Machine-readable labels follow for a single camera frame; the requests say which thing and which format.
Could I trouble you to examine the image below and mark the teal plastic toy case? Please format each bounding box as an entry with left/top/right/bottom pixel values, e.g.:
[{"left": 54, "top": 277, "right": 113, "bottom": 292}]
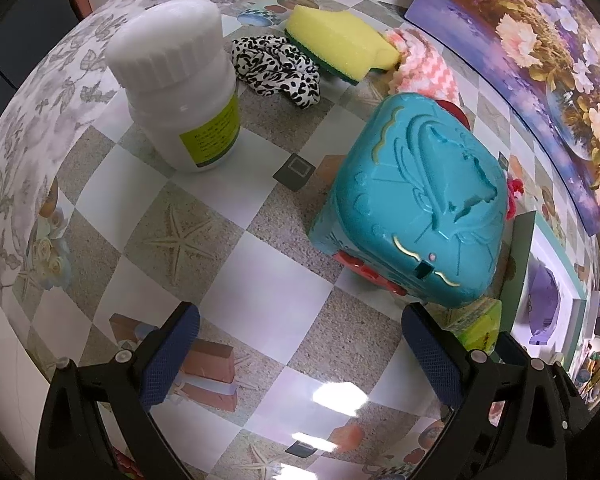
[{"left": 307, "top": 92, "right": 510, "bottom": 310}]

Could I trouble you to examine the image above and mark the pile of small trinkets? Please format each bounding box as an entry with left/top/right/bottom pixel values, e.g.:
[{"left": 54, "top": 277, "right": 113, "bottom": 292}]
[{"left": 570, "top": 285, "right": 600, "bottom": 401}]

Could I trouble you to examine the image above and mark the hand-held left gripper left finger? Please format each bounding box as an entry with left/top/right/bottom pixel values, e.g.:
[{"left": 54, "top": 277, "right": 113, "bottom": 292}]
[{"left": 35, "top": 301, "right": 202, "bottom": 480}]

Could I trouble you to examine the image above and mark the white plastic bottle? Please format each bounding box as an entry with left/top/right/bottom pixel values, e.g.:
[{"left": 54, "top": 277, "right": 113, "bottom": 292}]
[{"left": 105, "top": 0, "right": 242, "bottom": 173}]

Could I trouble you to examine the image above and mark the flower painting poster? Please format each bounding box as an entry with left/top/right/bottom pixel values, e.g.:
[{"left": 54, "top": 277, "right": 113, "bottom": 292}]
[{"left": 404, "top": 0, "right": 600, "bottom": 235}]

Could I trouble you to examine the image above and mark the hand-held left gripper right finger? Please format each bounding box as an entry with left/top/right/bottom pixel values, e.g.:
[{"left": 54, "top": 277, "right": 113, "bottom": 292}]
[{"left": 401, "top": 302, "right": 568, "bottom": 480}]

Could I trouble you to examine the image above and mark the green tissue packet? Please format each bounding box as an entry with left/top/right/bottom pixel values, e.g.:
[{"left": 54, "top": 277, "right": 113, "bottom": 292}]
[{"left": 447, "top": 296, "right": 503, "bottom": 356}]

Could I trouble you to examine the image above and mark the black white spotted scrunchie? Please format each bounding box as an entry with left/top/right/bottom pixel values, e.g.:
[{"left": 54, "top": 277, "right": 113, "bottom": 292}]
[{"left": 230, "top": 35, "right": 323, "bottom": 110}]

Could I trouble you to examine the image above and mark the purple cloth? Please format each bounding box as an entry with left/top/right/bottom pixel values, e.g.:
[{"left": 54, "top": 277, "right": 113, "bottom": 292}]
[{"left": 527, "top": 264, "right": 563, "bottom": 346}]

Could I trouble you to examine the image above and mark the teal shallow cardboard box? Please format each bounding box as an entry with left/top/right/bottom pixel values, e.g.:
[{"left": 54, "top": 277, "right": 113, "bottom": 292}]
[{"left": 500, "top": 210, "right": 600, "bottom": 381}]

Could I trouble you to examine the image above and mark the pink wavy sponge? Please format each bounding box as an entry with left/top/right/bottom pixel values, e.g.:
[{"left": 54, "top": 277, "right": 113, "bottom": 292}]
[{"left": 382, "top": 27, "right": 461, "bottom": 111}]

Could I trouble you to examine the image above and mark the yellow sponge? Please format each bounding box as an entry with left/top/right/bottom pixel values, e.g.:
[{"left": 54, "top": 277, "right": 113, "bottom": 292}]
[{"left": 284, "top": 4, "right": 401, "bottom": 85}]

